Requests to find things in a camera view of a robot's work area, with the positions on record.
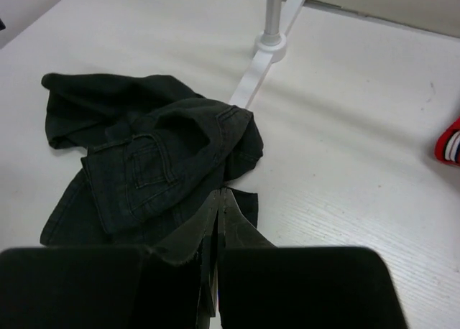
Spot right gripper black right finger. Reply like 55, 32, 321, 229
217, 187, 275, 328

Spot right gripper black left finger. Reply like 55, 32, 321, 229
142, 190, 221, 329

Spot black denim trousers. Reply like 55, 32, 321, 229
40, 73, 264, 246

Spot red shorts with stripes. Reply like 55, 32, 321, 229
434, 118, 460, 166

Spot white clothes rack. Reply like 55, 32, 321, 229
229, 0, 305, 108

